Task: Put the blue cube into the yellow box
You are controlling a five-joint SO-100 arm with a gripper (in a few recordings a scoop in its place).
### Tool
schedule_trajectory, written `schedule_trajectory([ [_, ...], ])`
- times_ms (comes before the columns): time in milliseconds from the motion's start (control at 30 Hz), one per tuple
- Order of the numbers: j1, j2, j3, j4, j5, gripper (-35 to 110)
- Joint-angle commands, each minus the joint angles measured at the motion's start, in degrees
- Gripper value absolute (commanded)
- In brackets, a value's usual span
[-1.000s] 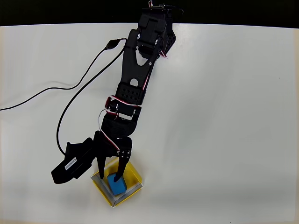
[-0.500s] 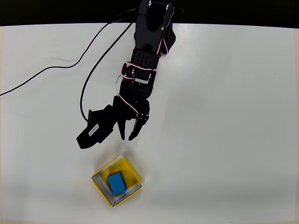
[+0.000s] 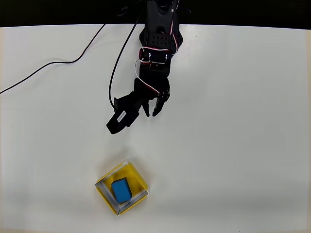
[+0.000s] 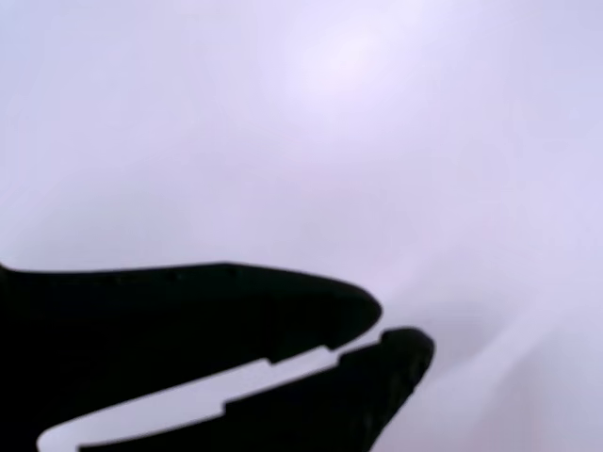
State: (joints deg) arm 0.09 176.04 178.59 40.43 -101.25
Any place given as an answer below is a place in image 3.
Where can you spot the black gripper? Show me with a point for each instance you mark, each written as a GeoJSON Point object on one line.
{"type": "Point", "coordinates": [151, 96]}

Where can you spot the blue rectangular block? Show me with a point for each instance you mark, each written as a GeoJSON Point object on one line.
{"type": "Point", "coordinates": [121, 190]}

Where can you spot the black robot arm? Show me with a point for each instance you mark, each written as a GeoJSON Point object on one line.
{"type": "Point", "coordinates": [158, 24]}

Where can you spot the yellow paper box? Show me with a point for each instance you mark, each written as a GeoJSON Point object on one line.
{"type": "Point", "coordinates": [136, 178]}

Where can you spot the black gripper-mounted camera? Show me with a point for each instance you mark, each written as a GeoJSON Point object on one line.
{"type": "Point", "coordinates": [122, 116]}

